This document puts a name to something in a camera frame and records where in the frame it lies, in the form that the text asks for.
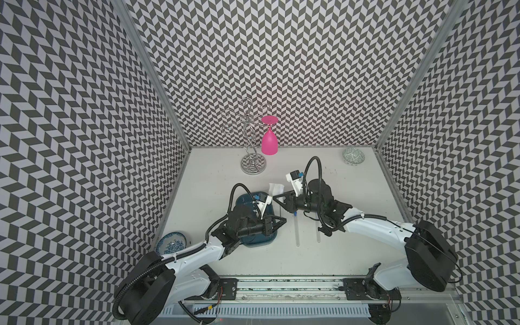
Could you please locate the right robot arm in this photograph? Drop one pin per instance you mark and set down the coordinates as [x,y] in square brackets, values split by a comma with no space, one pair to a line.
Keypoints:
[429,260]

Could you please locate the teal plastic water tub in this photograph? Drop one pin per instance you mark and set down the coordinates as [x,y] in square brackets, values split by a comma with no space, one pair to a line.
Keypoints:
[259,239]

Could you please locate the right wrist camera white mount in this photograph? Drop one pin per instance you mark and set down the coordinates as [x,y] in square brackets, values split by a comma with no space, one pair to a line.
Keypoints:
[295,178]

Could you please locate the blue patterned plate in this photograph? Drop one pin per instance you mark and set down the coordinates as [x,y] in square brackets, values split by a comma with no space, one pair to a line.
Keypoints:
[171,243]

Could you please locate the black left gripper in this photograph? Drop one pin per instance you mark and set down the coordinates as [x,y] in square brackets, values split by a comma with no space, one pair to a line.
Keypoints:
[267,224]

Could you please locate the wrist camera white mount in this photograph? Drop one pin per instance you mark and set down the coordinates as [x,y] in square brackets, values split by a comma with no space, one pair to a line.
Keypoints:
[295,178]
[262,201]

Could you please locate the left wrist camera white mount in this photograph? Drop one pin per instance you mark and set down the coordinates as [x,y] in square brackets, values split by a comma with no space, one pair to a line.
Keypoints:
[262,201]

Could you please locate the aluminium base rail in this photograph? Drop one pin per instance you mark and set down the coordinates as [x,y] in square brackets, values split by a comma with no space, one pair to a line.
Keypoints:
[320,289]

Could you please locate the chrome glass rack stand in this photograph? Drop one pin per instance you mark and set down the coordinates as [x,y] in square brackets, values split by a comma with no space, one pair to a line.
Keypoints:
[253,163]

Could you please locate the pink plastic wine glass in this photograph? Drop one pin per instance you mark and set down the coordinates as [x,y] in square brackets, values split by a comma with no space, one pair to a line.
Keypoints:
[269,144]

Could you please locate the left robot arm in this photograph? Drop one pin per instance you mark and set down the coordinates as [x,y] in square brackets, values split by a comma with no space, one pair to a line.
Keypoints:
[158,280]

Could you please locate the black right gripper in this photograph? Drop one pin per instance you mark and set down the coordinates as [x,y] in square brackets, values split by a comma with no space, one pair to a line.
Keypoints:
[289,200]

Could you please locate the patterned ceramic bowl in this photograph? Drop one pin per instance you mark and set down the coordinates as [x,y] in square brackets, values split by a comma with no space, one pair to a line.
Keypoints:
[353,156]

